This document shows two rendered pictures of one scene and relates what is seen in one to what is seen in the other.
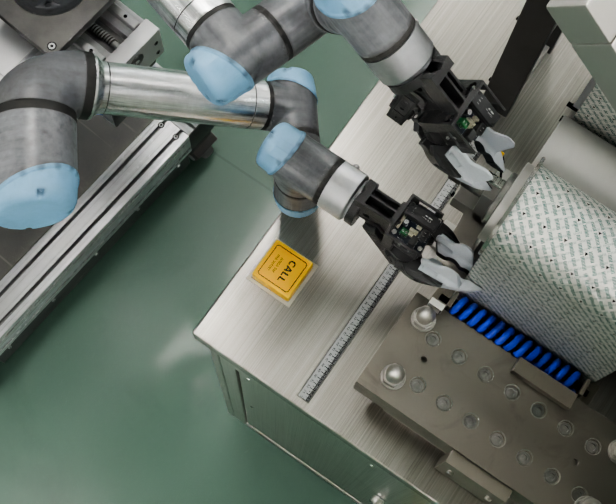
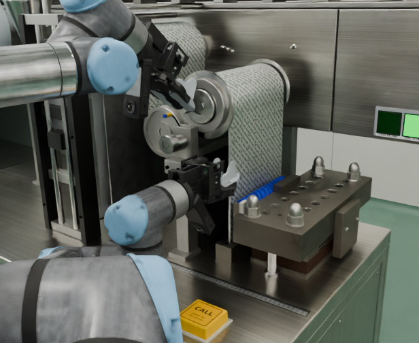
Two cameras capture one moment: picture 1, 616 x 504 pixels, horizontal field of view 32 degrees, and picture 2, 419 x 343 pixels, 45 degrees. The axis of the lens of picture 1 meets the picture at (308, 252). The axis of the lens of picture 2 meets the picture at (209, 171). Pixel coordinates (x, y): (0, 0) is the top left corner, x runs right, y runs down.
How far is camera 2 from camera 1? 1.37 m
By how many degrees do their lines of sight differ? 70
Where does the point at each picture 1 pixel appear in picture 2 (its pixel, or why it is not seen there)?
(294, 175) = (154, 203)
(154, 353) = not seen: outside the picture
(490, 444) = (328, 199)
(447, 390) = not seen: hidden behind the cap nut
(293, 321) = (244, 318)
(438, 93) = (157, 33)
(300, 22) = not seen: hidden behind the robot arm
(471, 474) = (348, 207)
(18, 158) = (115, 267)
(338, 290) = (218, 297)
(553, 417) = (305, 184)
